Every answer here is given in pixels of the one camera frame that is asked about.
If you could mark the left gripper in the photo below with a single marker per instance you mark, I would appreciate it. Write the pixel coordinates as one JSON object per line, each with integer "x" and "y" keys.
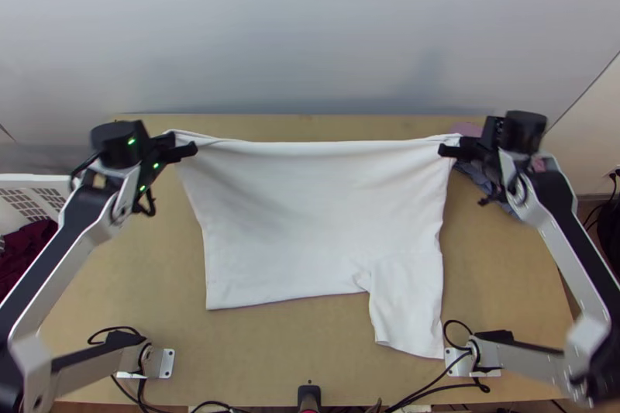
{"x": 162, "y": 149}

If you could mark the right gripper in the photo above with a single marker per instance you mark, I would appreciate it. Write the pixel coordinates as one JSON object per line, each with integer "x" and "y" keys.
{"x": 473, "y": 147}

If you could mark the white t-shirt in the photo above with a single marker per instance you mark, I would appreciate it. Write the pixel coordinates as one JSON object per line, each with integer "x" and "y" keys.
{"x": 315, "y": 214}

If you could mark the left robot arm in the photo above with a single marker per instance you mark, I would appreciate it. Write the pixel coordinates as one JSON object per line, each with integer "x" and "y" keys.
{"x": 72, "y": 224}

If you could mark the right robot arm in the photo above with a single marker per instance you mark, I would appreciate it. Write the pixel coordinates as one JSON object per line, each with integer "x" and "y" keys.
{"x": 537, "y": 224}

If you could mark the white laundry basket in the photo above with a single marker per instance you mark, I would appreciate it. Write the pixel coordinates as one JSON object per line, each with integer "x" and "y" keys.
{"x": 29, "y": 195}

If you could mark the dark red garment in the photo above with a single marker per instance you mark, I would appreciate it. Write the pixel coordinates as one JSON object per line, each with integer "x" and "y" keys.
{"x": 24, "y": 248}

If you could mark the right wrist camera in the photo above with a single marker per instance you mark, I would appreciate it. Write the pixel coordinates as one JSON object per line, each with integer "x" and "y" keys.
{"x": 495, "y": 131}

